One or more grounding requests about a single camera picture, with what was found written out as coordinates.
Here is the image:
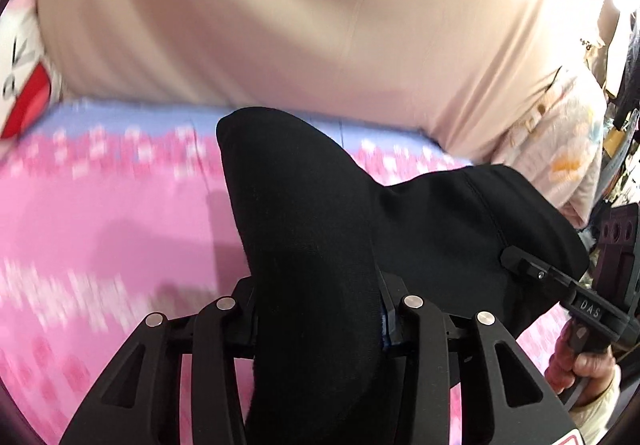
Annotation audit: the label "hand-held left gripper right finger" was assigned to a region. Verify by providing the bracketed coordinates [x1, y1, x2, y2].
[377, 270, 573, 445]

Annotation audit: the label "floral patterned cloth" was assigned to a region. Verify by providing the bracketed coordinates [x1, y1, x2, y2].
[492, 68, 608, 228]

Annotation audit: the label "person's right hand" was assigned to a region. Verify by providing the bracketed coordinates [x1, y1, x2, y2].
[547, 325, 618, 393]

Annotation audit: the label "black pants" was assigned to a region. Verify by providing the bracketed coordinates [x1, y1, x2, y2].
[216, 106, 590, 445]

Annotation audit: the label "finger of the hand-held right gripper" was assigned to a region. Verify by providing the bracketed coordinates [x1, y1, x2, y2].
[501, 247, 576, 296]

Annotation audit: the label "person's right forearm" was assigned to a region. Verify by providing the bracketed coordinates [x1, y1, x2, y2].
[565, 370, 625, 443]

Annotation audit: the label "dark hanging clothes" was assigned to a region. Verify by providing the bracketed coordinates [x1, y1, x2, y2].
[595, 10, 640, 206]

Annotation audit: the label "person's beige shirt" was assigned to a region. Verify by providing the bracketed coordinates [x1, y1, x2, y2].
[32, 0, 621, 166]

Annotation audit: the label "white red printed pillow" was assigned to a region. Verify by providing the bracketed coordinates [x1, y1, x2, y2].
[0, 10, 53, 141]

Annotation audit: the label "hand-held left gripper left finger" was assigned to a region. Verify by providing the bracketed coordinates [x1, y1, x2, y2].
[59, 277, 261, 445]

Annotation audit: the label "pink printed blanket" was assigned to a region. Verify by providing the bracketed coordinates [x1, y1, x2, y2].
[0, 98, 571, 445]

